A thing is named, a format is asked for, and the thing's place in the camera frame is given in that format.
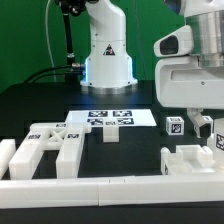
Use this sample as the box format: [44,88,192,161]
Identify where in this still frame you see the white U-shaped fence wall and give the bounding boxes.
[0,139,224,208]

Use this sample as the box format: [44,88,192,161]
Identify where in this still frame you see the black cables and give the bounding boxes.
[22,61,86,84]

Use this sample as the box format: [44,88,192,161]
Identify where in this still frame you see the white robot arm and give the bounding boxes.
[81,0,224,138]

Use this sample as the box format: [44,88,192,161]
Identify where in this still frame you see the white tagged cube right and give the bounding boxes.
[203,116,213,124]

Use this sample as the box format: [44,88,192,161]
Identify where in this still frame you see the white tagged cube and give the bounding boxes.
[203,116,213,124]
[166,116,184,135]

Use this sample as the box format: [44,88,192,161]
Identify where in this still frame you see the white chair seat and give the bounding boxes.
[160,145,215,175]

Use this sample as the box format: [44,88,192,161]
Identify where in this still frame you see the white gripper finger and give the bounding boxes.
[187,108,211,139]

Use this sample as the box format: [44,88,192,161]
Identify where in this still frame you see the white cable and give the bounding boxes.
[44,0,58,83]

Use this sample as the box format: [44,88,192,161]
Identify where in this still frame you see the white tagged base sheet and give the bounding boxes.
[66,109,156,127]

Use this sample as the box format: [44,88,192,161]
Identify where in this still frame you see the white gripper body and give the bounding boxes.
[154,25,224,109]

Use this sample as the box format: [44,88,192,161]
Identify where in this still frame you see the white chair back frame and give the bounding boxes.
[9,123,92,180]

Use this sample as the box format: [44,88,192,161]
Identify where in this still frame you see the white tagged cube left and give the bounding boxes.
[166,116,184,135]

